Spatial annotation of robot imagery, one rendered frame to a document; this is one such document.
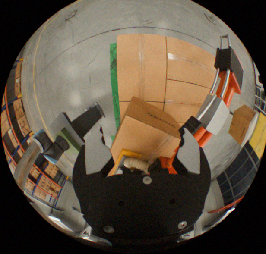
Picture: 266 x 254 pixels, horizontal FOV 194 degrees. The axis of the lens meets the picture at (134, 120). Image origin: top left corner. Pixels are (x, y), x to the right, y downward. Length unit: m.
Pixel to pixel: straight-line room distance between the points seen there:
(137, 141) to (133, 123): 0.09
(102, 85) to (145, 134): 1.15
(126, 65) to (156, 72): 0.24
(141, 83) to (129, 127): 0.44
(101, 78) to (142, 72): 0.82
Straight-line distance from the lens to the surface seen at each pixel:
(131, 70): 0.66
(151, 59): 0.69
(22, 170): 0.73
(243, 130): 1.49
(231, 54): 0.23
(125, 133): 0.31
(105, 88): 1.31
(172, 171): 0.24
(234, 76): 0.21
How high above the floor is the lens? 1.19
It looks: 62 degrees down
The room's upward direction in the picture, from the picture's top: 173 degrees counter-clockwise
